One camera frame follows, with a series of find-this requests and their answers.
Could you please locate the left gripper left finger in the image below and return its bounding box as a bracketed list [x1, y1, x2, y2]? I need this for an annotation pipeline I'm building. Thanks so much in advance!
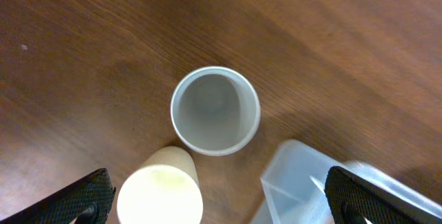
[1, 168, 116, 223]

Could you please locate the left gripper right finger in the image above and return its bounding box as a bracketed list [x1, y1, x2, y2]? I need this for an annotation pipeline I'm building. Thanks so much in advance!
[325, 166, 441, 224]

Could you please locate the cream cup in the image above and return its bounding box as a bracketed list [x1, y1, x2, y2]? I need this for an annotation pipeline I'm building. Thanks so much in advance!
[117, 146, 203, 224]

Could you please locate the grey cup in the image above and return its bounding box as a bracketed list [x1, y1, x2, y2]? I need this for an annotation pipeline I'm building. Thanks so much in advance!
[170, 66, 261, 156]

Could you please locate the clear plastic storage container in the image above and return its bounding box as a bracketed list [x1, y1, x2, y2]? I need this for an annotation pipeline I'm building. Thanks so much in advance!
[252, 140, 441, 223]

